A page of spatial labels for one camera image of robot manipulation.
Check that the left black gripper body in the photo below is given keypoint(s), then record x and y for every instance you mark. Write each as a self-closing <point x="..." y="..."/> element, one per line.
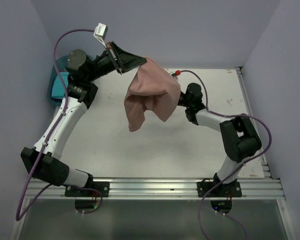
<point x="105" y="64"/>

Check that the pink t shirt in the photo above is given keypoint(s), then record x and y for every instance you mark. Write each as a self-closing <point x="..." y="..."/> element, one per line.
<point x="151" y="89"/>

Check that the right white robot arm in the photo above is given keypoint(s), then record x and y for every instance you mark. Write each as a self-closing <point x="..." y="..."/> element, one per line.
<point x="239" y="137"/>

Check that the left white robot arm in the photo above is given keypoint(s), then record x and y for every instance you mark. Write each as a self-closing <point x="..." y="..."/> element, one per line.
<point x="43" y="160"/>

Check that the teal plastic bin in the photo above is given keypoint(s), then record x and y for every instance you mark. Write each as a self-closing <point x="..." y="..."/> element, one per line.
<point x="61" y="64"/>

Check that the turquoise folded t shirt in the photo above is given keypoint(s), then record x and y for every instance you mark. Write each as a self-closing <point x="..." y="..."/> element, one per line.
<point x="58" y="91"/>

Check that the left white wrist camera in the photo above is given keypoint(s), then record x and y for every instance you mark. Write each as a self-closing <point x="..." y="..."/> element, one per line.
<point x="100" y="33"/>

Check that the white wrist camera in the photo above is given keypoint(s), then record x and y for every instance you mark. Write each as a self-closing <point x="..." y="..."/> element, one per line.
<point x="100" y="33"/>
<point x="175" y="74"/>

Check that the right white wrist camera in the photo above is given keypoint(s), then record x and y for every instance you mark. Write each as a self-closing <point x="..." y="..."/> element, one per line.
<point x="175" y="74"/>

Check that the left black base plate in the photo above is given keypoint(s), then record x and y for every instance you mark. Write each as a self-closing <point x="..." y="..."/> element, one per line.
<point x="92" y="190"/>

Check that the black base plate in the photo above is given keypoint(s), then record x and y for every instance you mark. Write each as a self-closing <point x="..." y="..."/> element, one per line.
<point x="207" y="188"/>
<point x="92" y="190"/>

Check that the aluminium rail frame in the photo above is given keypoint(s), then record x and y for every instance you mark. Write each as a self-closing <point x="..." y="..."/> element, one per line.
<point x="187" y="189"/>

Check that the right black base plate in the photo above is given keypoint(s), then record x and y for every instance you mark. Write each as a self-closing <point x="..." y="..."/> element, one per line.
<point x="207" y="188"/>

